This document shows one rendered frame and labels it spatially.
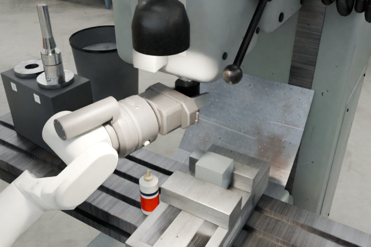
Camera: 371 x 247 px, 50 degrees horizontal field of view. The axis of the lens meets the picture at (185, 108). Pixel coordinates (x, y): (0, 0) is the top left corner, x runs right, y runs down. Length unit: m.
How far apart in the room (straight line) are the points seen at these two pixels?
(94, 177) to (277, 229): 0.43
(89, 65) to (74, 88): 1.66
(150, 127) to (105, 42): 2.42
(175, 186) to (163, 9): 0.42
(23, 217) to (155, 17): 0.34
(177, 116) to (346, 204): 1.86
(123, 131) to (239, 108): 0.55
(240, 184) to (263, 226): 0.10
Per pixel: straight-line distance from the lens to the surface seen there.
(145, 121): 0.64
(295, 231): 0.89
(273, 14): 0.74
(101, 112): 0.60
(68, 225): 2.26
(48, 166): 1.09
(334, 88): 1.05
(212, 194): 0.78
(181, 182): 0.80
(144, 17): 0.47
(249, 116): 1.10
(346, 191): 2.53
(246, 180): 0.83
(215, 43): 0.58
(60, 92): 0.99
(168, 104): 0.68
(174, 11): 0.47
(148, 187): 0.84
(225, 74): 0.58
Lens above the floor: 1.60
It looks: 31 degrees down
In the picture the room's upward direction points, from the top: straight up
